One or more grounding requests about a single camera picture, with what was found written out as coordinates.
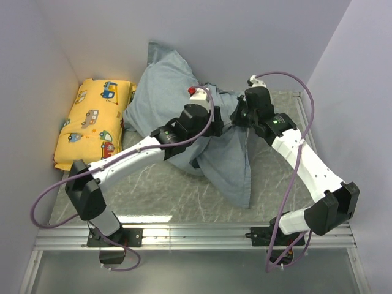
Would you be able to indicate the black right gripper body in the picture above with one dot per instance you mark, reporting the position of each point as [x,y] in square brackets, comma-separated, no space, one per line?
[242,117]

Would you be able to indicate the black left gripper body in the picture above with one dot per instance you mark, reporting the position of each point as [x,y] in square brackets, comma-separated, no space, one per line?
[214,127]

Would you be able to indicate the blue pillowcase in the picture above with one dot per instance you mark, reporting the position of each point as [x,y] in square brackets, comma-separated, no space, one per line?
[161,102]

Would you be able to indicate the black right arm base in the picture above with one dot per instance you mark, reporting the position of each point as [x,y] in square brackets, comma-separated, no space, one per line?
[261,236]

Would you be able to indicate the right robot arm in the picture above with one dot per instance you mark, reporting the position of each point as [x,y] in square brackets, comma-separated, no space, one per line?
[334,200]

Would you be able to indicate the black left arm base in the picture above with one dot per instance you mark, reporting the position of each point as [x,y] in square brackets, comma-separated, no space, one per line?
[117,249]

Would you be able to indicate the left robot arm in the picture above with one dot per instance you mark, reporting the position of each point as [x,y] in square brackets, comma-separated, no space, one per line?
[87,182]

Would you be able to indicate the yellow cartoon-car pillow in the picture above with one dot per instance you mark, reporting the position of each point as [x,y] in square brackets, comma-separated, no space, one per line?
[94,127]

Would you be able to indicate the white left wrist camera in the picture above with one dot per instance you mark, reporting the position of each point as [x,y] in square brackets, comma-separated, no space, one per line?
[199,97]

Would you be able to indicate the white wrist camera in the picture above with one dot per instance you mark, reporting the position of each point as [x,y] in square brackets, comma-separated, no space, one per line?
[254,82]
[199,97]

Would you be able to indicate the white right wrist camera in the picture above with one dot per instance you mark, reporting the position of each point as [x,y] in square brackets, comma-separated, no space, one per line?
[254,82]

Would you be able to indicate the aluminium side rail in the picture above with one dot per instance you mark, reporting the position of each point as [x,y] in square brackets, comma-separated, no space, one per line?
[297,96]

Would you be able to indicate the aluminium mounting rail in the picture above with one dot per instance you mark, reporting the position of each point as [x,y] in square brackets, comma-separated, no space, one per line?
[188,237]

